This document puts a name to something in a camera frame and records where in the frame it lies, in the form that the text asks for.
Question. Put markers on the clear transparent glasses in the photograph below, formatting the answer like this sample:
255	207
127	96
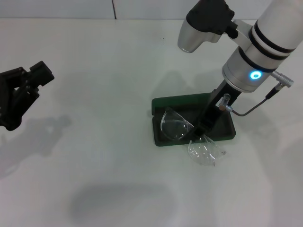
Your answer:
206	153

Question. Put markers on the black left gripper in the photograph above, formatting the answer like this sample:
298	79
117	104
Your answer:
9	106

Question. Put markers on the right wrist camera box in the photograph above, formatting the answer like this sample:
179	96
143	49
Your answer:
206	16

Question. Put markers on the green glasses case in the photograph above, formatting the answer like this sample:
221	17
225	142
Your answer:
175	101

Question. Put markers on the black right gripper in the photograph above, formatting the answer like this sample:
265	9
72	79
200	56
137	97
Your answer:
213	113

